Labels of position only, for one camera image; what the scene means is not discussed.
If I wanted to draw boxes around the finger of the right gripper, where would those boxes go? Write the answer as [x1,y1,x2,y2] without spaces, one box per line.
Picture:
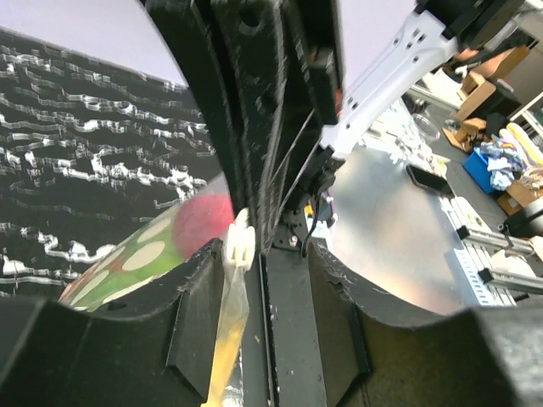
[292,0,344,125]
[144,1,292,254]

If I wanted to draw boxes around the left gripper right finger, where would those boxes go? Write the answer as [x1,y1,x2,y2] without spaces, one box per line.
[308,245,542,406]

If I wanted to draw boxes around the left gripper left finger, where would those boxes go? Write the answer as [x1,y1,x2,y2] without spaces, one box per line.
[1,239,224,406]

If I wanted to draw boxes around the polka dot zip top bag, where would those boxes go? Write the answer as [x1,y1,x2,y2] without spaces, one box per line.
[59,176,249,406]

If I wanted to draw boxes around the red fake apple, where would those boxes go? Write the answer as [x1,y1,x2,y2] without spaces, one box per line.
[172,193,234,259]

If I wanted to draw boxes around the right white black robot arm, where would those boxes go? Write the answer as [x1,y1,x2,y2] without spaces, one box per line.
[144,1,521,253]

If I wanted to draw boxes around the black smartphone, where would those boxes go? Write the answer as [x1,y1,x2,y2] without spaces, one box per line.
[406,164,455,198]

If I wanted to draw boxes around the blue storage bin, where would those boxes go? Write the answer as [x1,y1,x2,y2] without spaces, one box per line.
[462,148,514,194]

